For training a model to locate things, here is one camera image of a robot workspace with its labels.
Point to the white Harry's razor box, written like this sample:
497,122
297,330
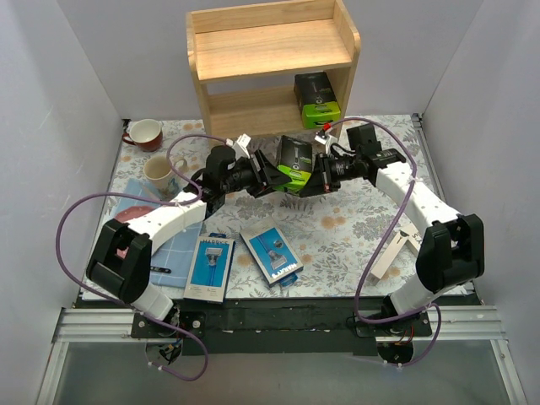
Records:
414,242

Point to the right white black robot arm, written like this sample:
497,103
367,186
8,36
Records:
452,248

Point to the cream ceramic mug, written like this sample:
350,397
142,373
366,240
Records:
158,172

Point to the floral patterned tablecloth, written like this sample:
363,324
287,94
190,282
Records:
334,235

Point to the blue Harry's razor pack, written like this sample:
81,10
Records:
210,268
272,252

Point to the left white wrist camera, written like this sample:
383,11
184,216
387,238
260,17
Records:
240,146

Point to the aluminium rail frame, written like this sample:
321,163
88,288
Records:
94,361

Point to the knife with wooden handle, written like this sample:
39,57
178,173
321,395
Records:
162,270

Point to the wooden two-tier shelf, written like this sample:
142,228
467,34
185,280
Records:
264,40

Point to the blue checked cloth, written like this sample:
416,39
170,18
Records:
176,253

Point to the long white Harry's box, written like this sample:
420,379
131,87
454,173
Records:
387,257

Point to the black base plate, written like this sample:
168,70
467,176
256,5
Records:
281,326

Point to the red ceramic mug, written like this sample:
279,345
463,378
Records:
146,134

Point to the pink dotted plate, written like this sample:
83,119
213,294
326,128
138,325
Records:
134,212

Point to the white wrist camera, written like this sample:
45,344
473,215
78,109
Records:
240,146
325,136

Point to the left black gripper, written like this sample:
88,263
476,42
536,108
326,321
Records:
258,174

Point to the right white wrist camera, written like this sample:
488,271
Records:
325,136

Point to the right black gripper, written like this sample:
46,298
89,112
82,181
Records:
322,174

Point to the green black Gillette razor box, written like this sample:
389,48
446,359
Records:
316,100
294,159

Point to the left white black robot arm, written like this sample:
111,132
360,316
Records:
120,261

